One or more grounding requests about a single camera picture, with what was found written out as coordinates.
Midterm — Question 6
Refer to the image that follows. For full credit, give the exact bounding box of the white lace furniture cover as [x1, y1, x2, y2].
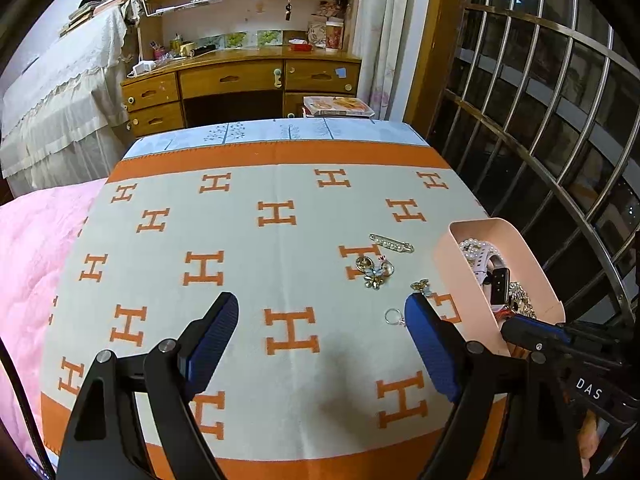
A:
[0, 5, 139, 196]

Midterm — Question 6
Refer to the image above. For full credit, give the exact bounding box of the gold pearl hair comb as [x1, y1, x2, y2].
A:
[507, 282, 539, 319]

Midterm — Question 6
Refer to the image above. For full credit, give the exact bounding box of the wooden desk with drawers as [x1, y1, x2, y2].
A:
[122, 49, 363, 138]

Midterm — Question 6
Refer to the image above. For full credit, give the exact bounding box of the floral white curtain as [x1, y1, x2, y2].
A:
[350, 0, 437, 124]

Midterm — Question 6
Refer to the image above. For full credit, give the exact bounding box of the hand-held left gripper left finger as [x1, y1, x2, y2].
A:
[59, 291, 240, 480]

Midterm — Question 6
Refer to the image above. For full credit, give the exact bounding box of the wooden bookshelf hutch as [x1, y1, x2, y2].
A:
[135, 0, 362, 61]

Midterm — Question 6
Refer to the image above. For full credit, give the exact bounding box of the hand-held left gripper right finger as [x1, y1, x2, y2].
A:
[404, 292, 586, 480]

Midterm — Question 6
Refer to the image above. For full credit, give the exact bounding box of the white pearl necklace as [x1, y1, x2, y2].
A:
[459, 239, 494, 262]

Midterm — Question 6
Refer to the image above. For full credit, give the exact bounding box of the white band smart watch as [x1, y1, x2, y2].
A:
[467, 245, 512, 307]

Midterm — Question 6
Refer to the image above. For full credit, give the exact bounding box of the stack of books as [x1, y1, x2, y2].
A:
[60, 0, 127, 37]

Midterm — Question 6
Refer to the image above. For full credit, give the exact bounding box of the red and white cup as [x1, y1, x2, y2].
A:
[325, 17, 346, 51]

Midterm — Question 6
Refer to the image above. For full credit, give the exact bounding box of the gold flower brooch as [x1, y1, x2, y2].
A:
[355, 255, 397, 291]

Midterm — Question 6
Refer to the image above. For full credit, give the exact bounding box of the magazine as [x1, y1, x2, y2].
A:
[302, 95, 376, 119]

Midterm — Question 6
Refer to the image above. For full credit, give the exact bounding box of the pink quilt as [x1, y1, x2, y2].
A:
[0, 177, 109, 467]

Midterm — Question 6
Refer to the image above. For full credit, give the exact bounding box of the orange patterned blanket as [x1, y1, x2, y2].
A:
[40, 140, 511, 480]

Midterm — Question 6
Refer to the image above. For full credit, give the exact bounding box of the pearl bar brooch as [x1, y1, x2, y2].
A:
[369, 233, 415, 254]

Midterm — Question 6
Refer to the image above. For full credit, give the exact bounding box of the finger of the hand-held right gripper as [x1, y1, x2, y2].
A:
[500, 316, 571, 358]

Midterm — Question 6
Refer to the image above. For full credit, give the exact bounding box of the blue tree print sheet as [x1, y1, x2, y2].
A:
[122, 119, 431, 161]

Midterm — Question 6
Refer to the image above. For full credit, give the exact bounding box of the pink paper box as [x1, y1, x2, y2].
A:
[432, 217, 566, 359]

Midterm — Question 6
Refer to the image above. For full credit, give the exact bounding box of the metal window grille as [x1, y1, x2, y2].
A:
[425, 0, 640, 341]

